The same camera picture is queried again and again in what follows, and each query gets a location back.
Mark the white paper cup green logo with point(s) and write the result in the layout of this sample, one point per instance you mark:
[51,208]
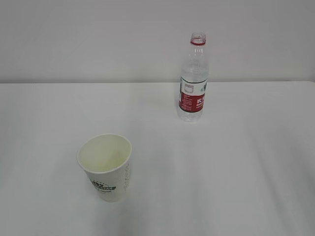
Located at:
[106,162]

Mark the clear water bottle red label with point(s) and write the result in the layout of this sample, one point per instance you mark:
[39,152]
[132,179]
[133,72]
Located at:
[193,80]

